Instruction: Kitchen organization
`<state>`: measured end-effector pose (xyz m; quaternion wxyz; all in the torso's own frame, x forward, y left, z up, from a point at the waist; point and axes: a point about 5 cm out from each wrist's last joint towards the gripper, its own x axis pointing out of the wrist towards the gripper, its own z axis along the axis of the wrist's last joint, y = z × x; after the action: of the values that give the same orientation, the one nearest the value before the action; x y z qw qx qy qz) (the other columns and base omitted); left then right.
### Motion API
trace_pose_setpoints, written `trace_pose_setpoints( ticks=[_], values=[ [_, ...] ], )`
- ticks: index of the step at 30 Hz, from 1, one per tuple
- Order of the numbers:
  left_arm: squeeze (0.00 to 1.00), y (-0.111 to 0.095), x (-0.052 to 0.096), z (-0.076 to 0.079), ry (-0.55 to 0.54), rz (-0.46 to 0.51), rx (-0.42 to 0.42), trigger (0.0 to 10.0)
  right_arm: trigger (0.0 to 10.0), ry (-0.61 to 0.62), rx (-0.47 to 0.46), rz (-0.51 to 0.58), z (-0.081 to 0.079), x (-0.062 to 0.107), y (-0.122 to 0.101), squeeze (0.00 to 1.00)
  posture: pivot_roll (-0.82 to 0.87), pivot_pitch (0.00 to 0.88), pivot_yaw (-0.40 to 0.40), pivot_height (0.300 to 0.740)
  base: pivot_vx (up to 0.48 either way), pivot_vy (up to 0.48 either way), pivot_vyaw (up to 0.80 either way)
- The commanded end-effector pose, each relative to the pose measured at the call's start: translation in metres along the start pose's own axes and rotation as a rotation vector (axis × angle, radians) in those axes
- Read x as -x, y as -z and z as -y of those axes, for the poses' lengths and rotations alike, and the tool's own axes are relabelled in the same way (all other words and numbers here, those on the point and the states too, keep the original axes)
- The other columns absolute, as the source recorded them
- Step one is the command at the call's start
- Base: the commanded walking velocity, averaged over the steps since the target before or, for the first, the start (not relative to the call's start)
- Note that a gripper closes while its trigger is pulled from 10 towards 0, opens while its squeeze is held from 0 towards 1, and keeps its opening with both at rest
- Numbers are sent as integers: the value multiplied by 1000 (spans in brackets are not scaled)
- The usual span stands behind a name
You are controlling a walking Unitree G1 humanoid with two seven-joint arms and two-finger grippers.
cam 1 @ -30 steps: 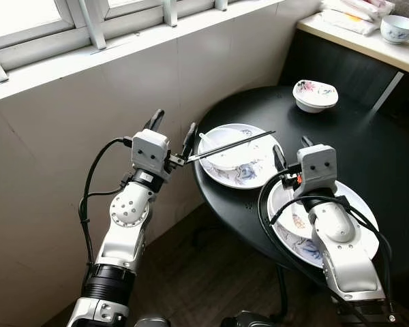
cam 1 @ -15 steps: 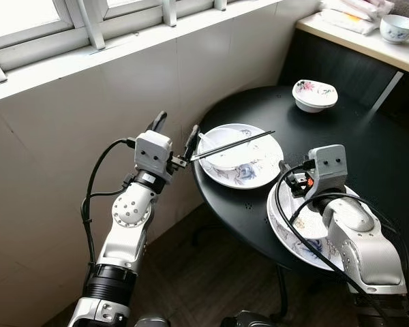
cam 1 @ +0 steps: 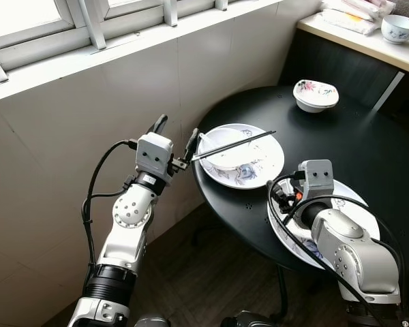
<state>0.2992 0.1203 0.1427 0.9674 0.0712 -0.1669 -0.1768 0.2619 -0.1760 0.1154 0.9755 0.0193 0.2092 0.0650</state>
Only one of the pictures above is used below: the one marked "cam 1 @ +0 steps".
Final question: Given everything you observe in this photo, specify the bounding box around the large floral plate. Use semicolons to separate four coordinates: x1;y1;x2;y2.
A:
268;178;380;270

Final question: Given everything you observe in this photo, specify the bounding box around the white ceramic spoon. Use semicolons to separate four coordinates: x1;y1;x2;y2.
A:
201;131;226;147

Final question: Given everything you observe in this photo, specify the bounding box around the small floral plate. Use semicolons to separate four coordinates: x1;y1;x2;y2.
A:
198;123;286;189

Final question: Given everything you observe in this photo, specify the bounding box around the plain white bowl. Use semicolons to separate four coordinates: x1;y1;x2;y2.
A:
206;127;256;171

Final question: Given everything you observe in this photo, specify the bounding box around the black round table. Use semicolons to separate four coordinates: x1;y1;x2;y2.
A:
191;85;409;273

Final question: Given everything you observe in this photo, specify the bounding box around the black table leg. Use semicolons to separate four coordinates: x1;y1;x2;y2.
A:
271;262;292;322

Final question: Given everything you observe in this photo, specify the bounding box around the small floral bowl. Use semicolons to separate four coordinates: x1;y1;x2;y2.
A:
293;80;340;113

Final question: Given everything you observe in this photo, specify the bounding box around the robot right leg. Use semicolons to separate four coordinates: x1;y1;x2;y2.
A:
222;310;280;327

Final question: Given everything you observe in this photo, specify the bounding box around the robot leg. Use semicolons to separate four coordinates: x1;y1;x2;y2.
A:
133;315;171;327
222;310;280;327

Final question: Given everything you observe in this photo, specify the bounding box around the dark cabinet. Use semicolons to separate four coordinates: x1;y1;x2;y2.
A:
279;31;409;113

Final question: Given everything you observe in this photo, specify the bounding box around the grey metal bar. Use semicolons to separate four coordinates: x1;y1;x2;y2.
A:
372;72;405;113

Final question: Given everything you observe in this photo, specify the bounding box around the robot left leg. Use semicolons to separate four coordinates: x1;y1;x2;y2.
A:
133;315;171;327

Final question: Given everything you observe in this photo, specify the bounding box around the beige counter top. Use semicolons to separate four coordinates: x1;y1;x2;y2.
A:
297;12;409;74

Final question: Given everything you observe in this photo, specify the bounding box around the white plastic packet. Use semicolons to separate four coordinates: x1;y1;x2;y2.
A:
334;0;397;18
320;7;381;35

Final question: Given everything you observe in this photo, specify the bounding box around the blue patterned white bowl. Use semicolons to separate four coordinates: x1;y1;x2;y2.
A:
381;15;409;45

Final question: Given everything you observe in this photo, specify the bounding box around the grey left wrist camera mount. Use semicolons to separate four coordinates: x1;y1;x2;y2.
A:
135;133;175;179

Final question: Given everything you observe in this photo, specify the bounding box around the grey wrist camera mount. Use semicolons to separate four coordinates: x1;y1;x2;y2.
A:
299;159;335;200
135;133;175;179

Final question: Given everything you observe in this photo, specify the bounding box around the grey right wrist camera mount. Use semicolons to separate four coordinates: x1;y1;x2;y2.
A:
299;159;335;200

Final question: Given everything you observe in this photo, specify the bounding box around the white window frame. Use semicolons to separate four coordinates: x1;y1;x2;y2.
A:
0;0;321;103

